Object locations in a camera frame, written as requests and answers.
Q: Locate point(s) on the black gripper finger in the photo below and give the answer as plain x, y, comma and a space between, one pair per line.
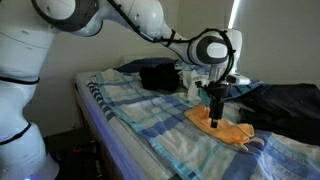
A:
219, 110
213, 113

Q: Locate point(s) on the dark blue pillow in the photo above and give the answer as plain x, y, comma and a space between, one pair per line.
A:
146, 63

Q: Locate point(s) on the wooden bed frame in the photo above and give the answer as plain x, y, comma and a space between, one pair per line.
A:
87, 116

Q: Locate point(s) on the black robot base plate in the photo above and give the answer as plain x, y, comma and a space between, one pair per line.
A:
73, 163

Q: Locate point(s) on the white crumpled cloth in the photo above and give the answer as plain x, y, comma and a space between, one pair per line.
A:
191, 81

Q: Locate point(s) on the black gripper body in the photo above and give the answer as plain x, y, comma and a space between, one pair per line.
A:
217, 90

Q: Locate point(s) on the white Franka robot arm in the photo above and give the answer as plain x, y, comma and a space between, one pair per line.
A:
20, 100

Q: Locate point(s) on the yellow towel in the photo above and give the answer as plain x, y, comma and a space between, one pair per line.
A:
230, 131

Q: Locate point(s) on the dark denim trousers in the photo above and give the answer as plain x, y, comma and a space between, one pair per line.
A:
286, 110

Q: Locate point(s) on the teal navy striped cloth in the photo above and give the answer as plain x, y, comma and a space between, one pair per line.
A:
240, 90

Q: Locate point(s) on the black folded garment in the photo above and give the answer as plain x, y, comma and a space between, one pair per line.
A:
158, 78

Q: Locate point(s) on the blue plaid bed cover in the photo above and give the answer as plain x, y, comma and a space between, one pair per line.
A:
186, 153

